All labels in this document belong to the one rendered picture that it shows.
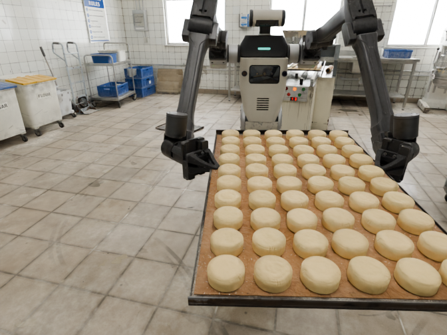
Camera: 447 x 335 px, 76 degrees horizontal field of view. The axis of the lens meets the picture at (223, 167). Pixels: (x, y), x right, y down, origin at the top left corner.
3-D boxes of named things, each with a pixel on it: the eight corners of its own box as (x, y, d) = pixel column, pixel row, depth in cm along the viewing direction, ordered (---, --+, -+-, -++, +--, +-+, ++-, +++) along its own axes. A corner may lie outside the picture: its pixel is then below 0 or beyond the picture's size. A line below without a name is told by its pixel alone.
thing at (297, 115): (281, 143, 373) (287, 70, 335) (308, 145, 363) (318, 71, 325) (271, 163, 313) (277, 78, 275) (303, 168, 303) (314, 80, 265)
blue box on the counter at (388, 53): (387, 58, 519) (389, 50, 513) (382, 56, 546) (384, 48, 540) (411, 58, 512) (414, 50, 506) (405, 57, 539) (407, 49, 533)
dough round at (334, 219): (359, 230, 47) (362, 220, 47) (335, 238, 46) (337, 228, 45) (337, 213, 52) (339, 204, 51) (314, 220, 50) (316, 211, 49)
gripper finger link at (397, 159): (388, 193, 66) (402, 181, 71) (396, 165, 63) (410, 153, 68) (358, 183, 70) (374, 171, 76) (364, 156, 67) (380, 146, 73)
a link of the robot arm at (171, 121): (196, 149, 88) (167, 145, 88) (200, 111, 85) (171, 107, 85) (188, 160, 77) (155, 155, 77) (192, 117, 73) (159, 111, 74)
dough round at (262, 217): (245, 228, 48) (245, 218, 47) (257, 213, 52) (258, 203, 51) (273, 238, 46) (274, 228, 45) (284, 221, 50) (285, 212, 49)
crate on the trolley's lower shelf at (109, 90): (111, 91, 602) (110, 82, 593) (129, 92, 598) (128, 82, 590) (98, 96, 551) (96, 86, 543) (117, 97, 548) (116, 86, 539)
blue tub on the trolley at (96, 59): (100, 62, 547) (98, 52, 541) (119, 62, 541) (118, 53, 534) (90, 63, 521) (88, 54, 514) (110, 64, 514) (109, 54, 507)
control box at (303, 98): (281, 99, 282) (283, 84, 276) (306, 101, 275) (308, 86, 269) (281, 100, 279) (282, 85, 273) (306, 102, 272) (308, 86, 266)
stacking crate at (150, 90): (141, 92, 696) (140, 83, 687) (155, 93, 686) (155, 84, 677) (126, 96, 644) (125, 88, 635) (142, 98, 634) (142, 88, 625)
